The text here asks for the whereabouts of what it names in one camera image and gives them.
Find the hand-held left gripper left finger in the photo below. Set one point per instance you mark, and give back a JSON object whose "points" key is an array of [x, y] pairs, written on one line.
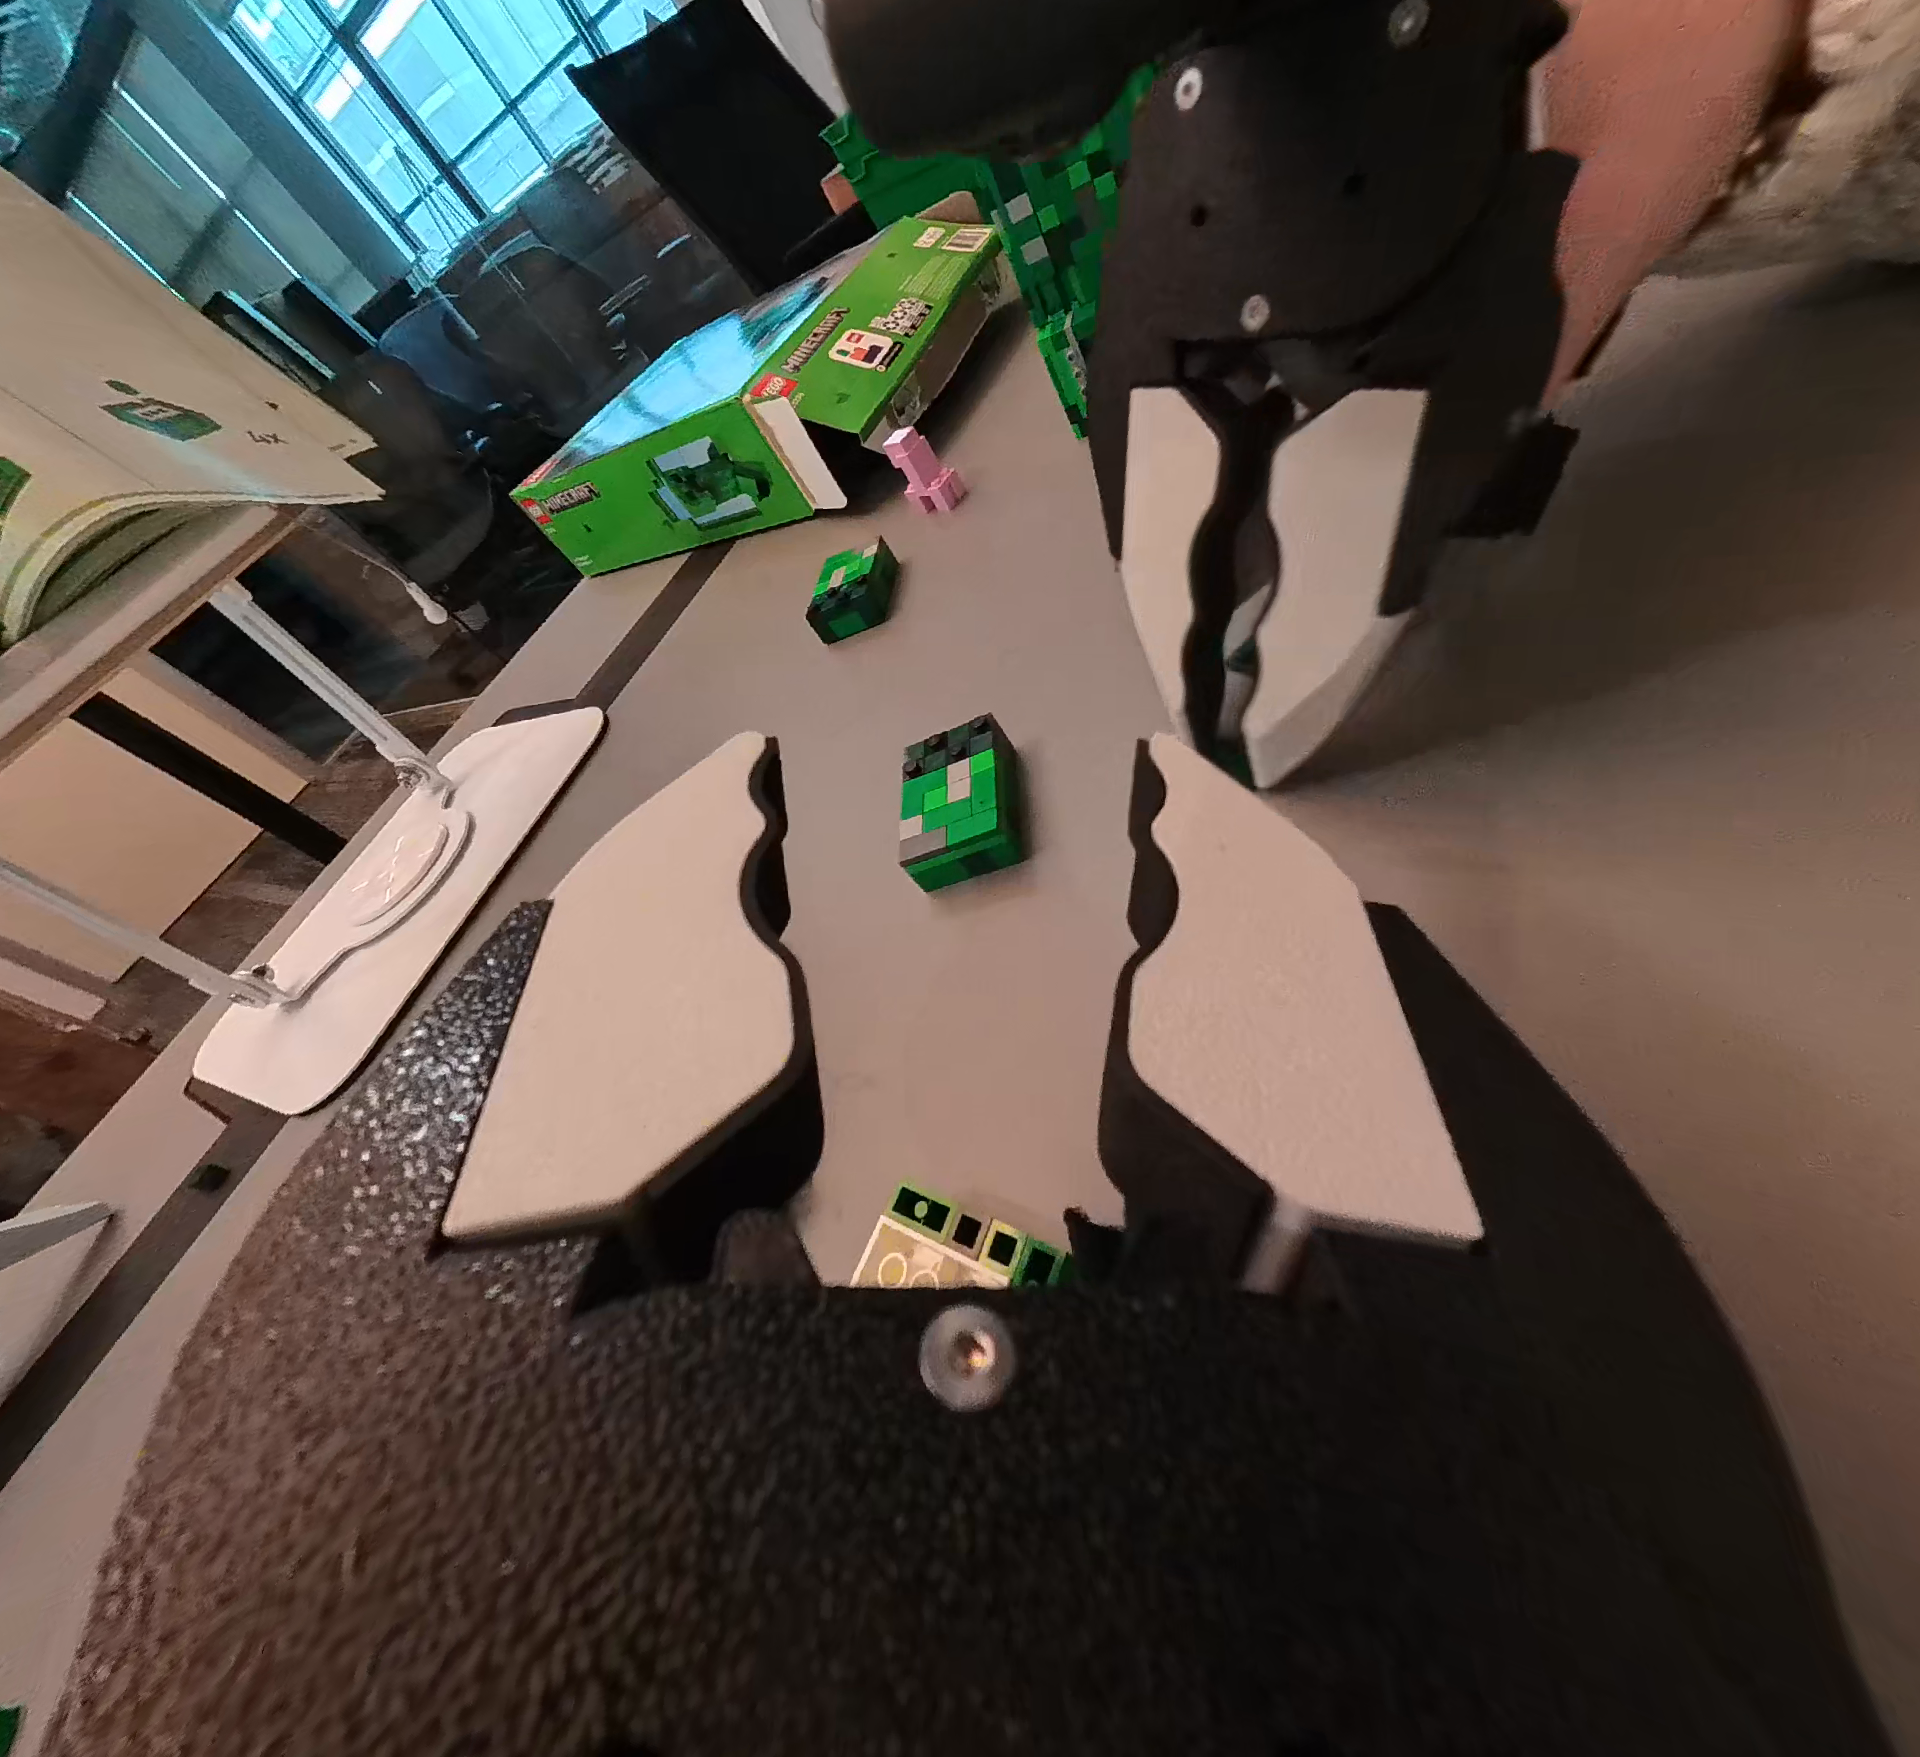
{"points": [[646, 1022]]}

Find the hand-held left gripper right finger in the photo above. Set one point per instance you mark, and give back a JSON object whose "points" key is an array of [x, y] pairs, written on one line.
{"points": [[1289, 1038]]}

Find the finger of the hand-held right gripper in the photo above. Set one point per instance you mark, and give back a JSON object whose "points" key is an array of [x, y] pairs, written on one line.
{"points": [[1163, 513], [1344, 558]]}

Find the small green brick assembly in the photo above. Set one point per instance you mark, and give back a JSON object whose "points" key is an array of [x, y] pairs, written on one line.
{"points": [[962, 806]]}

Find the person's right forearm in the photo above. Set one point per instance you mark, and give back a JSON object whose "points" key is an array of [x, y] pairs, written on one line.
{"points": [[1861, 16]]}

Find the green building set box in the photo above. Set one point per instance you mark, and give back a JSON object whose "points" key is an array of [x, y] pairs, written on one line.
{"points": [[720, 422]]}

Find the person's right hand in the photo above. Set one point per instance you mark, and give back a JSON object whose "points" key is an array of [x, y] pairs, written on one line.
{"points": [[1681, 91]]}

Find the tall green blocky brick figure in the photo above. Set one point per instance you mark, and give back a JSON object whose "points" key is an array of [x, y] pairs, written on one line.
{"points": [[1066, 227]]}

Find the pink brick pig figure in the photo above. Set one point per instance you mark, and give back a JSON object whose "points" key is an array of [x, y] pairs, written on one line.
{"points": [[923, 467]]}

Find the green brick cube head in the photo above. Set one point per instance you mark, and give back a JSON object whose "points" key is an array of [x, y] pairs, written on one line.
{"points": [[853, 588]]}

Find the black office chair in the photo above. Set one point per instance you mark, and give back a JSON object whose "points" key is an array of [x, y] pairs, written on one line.
{"points": [[705, 122]]}

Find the building instruction booklet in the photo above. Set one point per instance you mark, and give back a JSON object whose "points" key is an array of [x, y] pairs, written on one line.
{"points": [[120, 437]]}

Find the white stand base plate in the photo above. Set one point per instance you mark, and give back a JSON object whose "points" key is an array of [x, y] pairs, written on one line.
{"points": [[450, 859]]}

